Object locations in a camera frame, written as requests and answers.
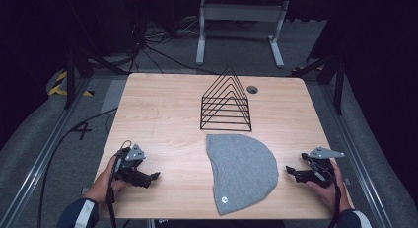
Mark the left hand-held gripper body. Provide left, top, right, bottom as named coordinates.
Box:
left=112, top=142, right=148, bottom=186

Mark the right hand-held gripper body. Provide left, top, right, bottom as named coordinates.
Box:
left=300, top=146, right=346, bottom=190

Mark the person's right hand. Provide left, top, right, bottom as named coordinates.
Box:
left=305, top=159, right=351, bottom=213

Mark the person's left hand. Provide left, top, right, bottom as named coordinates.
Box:
left=83, top=154, right=128, bottom=204

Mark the grey knitted beanie hat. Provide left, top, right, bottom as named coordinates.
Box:
left=205, top=133, right=280, bottom=216

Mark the black metal stand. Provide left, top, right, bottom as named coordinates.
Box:
left=288, top=52, right=347, bottom=116
left=62, top=44, right=130, bottom=111

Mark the yellow black hazard tape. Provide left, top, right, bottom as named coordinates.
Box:
left=47, top=70, right=96, bottom=98

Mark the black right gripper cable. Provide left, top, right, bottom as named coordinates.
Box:
left=326, top=175, right=341, bottom=228

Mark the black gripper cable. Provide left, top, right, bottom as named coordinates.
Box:
left=105, top=154, right=120, bottom=228
left=326, top=175, right=341, bottom=228

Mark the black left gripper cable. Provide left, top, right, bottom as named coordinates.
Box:
left=105, top=154, right=120, bottom=228

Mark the grey metal floor rail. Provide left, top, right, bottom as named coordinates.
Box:
left=318, top=84, right=394, bottom=228
left=0, top=77, right=91, bottom=228

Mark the long black floor cable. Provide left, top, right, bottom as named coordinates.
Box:
left=36, top=107, right=118, bottom=228

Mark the black wire file rack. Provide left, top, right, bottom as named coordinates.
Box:
left=199, top=65, right=253, bottom=133

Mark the tangle of black cables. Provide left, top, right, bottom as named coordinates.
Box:
left=127, top=14, right=219, bottom=76

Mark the white metal desk frame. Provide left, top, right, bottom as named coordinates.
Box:
left=195, top=0, right=291, bottom=69

